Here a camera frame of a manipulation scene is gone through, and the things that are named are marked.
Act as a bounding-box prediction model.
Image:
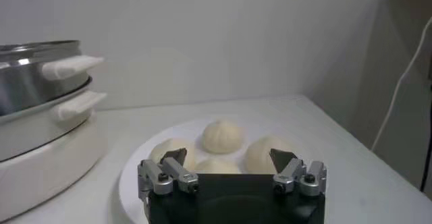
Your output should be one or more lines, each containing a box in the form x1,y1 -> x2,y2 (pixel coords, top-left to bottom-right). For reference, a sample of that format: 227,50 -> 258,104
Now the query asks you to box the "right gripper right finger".
269,148 -> 327,198

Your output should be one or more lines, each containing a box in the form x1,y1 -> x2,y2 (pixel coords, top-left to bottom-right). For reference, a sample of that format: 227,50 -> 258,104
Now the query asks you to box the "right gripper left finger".
137,147 -> 200,201

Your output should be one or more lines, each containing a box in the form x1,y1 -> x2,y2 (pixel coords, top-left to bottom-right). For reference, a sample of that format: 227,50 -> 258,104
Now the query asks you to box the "white steamed baozi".
194,157 -> 242,175
244,134 -> 298,175
148,137 -> 197,172
201,119 -> 244,155

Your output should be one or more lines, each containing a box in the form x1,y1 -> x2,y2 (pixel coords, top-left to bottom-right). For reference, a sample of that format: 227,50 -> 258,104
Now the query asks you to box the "white round plate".
118,116 -> 335,224

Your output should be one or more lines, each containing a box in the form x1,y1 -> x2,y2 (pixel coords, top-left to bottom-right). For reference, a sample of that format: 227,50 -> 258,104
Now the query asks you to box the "white electric cooker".
0,76 -> 109,223

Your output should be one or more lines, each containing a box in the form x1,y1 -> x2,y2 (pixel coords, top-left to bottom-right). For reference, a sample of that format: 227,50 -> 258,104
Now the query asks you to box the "black cable with adapter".
419,76 -> 432,192

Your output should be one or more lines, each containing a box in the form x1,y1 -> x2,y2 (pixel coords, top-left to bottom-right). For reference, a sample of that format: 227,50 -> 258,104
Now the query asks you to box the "white cable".
370,16 -> 432,152

